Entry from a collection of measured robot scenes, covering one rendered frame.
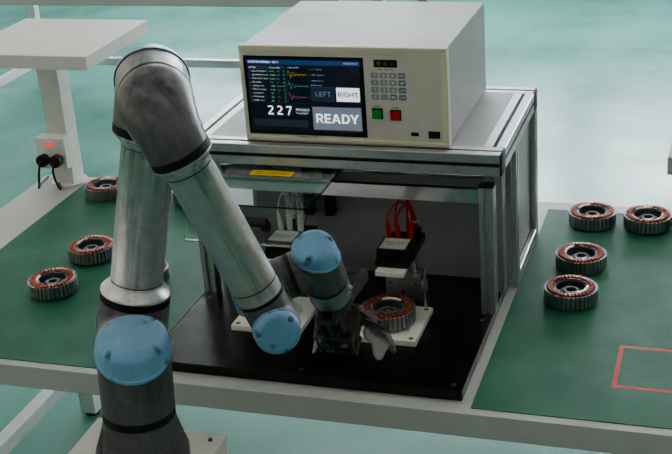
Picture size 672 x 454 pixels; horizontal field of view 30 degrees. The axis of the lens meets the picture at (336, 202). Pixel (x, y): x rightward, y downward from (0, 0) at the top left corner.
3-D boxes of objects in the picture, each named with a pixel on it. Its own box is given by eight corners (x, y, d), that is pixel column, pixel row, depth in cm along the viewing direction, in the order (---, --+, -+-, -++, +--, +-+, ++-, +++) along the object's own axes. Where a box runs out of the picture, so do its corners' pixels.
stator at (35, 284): (78, 277, 293) (76, 262, 291) (79, 298, 282) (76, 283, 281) (30, 284, 291) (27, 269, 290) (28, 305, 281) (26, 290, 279)
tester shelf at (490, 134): (501, 177, 247) (501, 155, 245) (185, 161, 267) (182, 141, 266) (537, 106, 285) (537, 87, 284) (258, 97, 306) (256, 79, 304)
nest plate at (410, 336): (415, 347, 247) (415, 341, 247) (343, 340, 252) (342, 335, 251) (433, 312, 260) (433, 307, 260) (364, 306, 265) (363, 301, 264)
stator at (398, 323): (408, 336, 249) (407, 319, 247) (354, 331, 252) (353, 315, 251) (421, 310, 259) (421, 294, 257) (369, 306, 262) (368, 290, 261)
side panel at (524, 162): (517, 287, 273) (515, 148, 261) (504, 286, 274) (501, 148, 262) (538, 235, 297) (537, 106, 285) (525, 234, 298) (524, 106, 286)
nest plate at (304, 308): (299, 336, 254) (299, 331, 254) (231, 330, 259) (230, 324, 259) (322, 303, 268) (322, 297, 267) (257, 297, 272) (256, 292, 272)
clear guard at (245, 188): (300, 249, 237) (298, 220, 235) (184, 241, 244) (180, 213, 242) (350, 185, 265) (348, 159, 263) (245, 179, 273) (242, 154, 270)
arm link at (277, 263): (229, 298, 202) (292, 273, 202) (222, 268, 212) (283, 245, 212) (246, 337, 205) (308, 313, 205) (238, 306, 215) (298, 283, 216)
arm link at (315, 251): (279, 237, 209) (327, 218, 209) (295, 274, 217) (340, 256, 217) (292, 272, 204) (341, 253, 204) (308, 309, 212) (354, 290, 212)
